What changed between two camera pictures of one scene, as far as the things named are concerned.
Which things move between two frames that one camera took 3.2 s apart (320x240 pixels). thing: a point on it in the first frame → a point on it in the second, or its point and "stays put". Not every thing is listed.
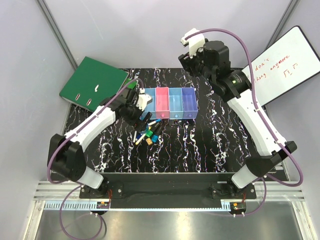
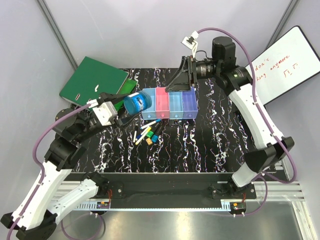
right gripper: [188, 62] → [183, 79]
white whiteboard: [290, 61] stays put
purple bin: [189, 103] stays put
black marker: [157, 128] stays put
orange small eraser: [149, 141] stays put
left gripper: [137, 122] → [107, 97]
